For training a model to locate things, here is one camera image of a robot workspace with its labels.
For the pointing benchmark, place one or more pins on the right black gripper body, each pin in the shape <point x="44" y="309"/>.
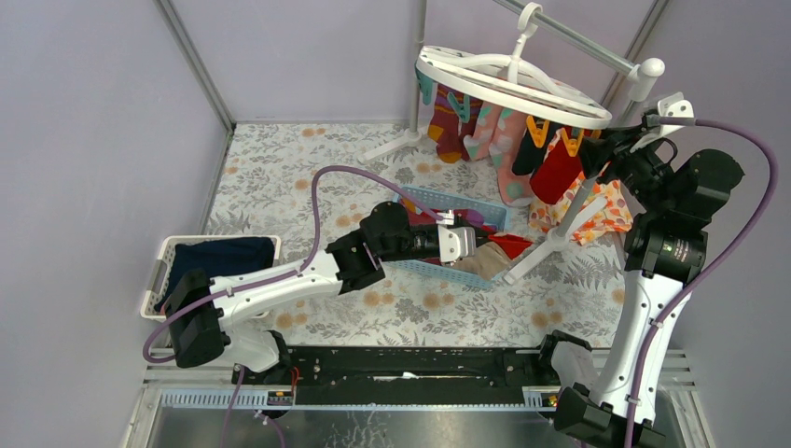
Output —
<point x="642" y="171"/>

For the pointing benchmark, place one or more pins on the white clip hanger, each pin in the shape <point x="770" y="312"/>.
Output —
<point x="511" y="82"/>

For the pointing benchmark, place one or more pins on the red beige sock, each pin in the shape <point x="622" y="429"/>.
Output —
<point x="494" y="256"/>

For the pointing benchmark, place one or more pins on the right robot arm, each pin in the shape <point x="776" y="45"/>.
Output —
<point x="665" y="250"/>

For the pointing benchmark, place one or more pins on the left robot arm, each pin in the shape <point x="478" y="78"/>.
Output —
<point x="207" y="316"/>

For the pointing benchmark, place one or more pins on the orange floral cloth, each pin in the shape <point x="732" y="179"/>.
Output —
<point x="615" y="216"/>

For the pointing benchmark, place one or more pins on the navy christmas sock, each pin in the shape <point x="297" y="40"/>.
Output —
<point x="533" y="146"/>

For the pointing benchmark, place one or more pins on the pink sock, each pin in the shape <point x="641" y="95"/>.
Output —
<point x="509" y="128"/>
<point x="477" y="144"/>

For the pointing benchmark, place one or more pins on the metal drying rack stand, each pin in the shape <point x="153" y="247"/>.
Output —
<point x="642" y="77"/>

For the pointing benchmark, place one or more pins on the purple patterned sock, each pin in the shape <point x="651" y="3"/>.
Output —
<point x="468" y="120"/>
<point x="444" y="128"/>

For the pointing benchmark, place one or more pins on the blue plastic basket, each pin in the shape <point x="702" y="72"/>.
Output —
<point x="494" y="215"/>

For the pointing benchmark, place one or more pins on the purple patchwork sock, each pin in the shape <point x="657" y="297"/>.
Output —
<point x="420" y="216"/>

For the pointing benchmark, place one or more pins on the floral table mat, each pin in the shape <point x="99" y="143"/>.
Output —
<point x="265" y="189"/>

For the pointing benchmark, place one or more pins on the navy folded cloth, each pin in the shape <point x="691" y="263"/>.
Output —
<point x="221" y="258"/>

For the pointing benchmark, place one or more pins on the white plastic basket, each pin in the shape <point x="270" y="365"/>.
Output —
<point x="159" y="280"/>

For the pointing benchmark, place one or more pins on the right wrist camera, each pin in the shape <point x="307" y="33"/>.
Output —
<point x="668" y="115"/>

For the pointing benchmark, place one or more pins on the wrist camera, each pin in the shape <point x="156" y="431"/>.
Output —
<point x="456" y="237"/>
<point x="668" y="115"/>

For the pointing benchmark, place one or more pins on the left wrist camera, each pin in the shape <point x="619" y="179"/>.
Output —
<point x="456" y="237"/>

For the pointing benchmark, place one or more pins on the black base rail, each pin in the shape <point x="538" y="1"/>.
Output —
<point x="387" y="375"/>

